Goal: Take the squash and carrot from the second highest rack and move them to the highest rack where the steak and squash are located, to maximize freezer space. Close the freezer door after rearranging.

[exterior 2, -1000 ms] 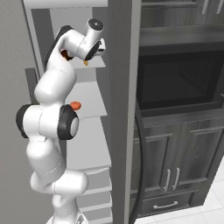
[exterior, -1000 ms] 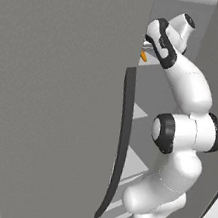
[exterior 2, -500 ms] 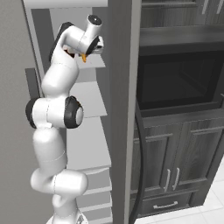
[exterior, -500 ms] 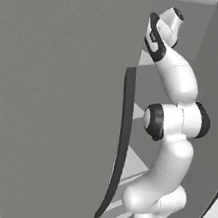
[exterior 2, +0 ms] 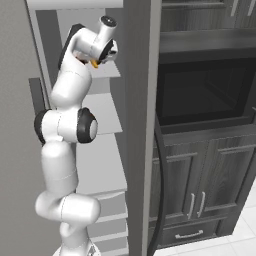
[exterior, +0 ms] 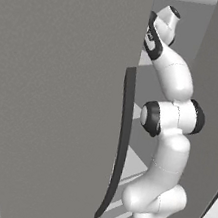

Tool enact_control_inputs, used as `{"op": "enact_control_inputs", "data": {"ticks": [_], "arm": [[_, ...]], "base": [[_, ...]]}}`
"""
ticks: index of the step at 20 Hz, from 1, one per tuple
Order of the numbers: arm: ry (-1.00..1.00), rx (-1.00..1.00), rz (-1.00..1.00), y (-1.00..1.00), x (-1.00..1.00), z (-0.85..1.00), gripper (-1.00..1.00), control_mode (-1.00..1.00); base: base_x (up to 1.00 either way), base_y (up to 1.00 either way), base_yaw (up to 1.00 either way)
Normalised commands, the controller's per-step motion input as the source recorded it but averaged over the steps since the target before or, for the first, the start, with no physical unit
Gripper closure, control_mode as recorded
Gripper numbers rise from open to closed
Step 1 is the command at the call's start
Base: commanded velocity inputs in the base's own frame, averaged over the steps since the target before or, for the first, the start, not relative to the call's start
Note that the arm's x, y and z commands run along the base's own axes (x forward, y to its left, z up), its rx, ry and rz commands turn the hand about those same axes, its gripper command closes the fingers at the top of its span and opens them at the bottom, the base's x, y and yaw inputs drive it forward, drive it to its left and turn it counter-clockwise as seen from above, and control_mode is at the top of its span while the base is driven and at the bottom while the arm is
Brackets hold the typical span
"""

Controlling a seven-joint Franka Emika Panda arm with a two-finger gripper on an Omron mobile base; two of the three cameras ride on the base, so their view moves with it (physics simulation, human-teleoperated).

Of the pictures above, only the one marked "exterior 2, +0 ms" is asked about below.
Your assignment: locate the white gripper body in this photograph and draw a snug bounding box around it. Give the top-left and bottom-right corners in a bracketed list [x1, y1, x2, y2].
[106, 40, 120, 64]

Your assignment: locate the small grey freezer rack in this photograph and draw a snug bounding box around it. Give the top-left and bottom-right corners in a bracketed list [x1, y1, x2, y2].
[89, 61, 122, 79]

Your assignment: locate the medium grey freezer rack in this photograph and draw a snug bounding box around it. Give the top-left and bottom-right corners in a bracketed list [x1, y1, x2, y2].
[84, 92, 124, 136]

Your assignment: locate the large grey freezer rack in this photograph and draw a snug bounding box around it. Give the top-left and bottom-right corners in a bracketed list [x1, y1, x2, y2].
[75, 133, 128, 196]

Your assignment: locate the grey freezer door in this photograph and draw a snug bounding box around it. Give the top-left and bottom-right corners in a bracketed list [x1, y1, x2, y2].
[0, 0, 54, 256]

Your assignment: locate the dark wood cupboard door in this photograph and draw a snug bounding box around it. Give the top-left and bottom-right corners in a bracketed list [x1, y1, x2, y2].
[150, 150, 210, 224]
[202, 141, 256, 216]

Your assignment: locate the grey freezer drawer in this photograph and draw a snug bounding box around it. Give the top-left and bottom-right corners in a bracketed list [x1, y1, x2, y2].
[87, 191, 130, 256]

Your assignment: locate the dark wood cupboard housing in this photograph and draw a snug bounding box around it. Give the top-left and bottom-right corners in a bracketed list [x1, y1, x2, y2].
[148, 0, 256, 249]

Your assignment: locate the black microwave oven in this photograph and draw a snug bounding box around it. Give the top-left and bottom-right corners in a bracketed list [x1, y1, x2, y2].
[155, 56, 256, 135]

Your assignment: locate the dark wood drawer front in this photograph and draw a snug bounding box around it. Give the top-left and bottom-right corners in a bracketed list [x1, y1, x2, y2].
[159, 217, 224, 248]

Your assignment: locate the silver overhead cupboard handle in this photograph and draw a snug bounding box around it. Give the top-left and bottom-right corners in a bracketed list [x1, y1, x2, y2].
[247, 0, 256, 17]
[230, 0, 240, 18]

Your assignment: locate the black curved fridge handle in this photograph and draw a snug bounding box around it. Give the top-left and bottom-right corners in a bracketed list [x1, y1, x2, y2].
[146, 113, 168, 256]

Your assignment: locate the silver cupboard door handle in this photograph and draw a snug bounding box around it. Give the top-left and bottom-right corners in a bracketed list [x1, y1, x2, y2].
[196, 191, 207, 218]
[187, 192, 196, 220]

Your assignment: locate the silver drawer handle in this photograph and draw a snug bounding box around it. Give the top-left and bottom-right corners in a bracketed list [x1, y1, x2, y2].
[174, 229, 205, 240]

